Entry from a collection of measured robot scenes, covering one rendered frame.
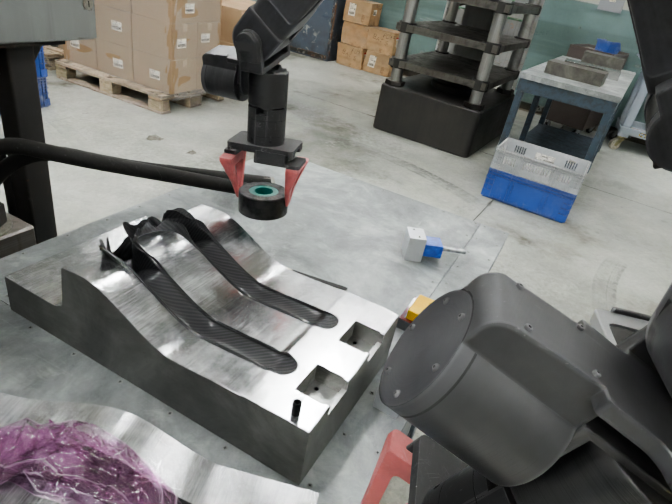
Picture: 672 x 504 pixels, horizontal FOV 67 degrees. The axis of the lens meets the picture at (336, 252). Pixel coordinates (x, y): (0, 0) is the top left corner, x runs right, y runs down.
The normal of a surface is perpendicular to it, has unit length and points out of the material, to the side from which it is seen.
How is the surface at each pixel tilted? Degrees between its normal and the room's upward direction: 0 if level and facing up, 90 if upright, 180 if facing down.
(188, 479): 21
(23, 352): 0
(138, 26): 89
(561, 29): 90
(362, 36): 88
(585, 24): 90
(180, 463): 27
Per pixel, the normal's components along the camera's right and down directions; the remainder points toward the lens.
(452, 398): -0.08, 0.33
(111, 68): -0.44, 0.40
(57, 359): 0.16, -0.85
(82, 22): 0.87, 0.37
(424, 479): 0.58, -0.65
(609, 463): -0.70, -0.11
